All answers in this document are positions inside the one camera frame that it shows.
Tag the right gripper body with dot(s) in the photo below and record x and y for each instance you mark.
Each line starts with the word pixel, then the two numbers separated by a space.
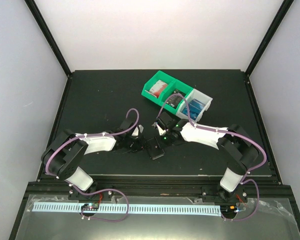
pixel 168 139

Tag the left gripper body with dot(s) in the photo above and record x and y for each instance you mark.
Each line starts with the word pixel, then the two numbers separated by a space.
pixel 132 146

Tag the black leather card holder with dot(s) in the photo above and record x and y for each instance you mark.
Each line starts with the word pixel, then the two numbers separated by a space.
pixel 154 149

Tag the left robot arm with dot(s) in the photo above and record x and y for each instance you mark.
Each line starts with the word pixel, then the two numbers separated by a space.
pixel 62 158

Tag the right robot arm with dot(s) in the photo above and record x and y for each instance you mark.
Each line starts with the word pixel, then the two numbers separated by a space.
pixel 238 150

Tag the black vip card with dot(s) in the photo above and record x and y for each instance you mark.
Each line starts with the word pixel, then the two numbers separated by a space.
pixel 176 99

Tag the red white card stack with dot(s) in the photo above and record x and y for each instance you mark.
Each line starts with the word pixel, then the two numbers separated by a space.
pixel 158 88

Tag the green bin middle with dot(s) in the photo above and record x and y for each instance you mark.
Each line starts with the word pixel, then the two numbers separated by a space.
pixel 170 95

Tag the green bin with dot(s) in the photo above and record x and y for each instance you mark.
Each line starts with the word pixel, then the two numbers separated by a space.
pixel 170 95
pixel 159 75

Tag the white bin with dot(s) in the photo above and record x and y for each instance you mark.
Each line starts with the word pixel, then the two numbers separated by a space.
pixel 182 112

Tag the green bin left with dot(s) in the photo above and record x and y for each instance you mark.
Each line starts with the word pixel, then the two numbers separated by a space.
pixel 159 75

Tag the left circuit board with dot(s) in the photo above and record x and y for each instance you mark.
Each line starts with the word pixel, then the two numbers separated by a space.
pixel 90 207

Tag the circuit board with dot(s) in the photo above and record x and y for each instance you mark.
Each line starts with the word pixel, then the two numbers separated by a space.
pixel 90 207
pixel 232 209

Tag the right circuit board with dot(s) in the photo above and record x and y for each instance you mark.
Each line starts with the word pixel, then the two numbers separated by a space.
pixel 232 209

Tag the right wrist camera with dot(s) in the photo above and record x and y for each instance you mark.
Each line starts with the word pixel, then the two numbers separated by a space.
pixel 161 131

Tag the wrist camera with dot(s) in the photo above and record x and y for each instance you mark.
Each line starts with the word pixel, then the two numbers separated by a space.
pixel 161 131
pixel 137 131

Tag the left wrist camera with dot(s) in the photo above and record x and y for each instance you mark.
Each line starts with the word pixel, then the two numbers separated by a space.
pixel 137 131

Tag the white slotted cable duct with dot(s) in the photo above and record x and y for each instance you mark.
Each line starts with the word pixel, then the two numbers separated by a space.
pixel 145 209

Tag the black aluminium frame rail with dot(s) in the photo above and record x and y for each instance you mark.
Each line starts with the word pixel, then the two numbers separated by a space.
pixel 155 186

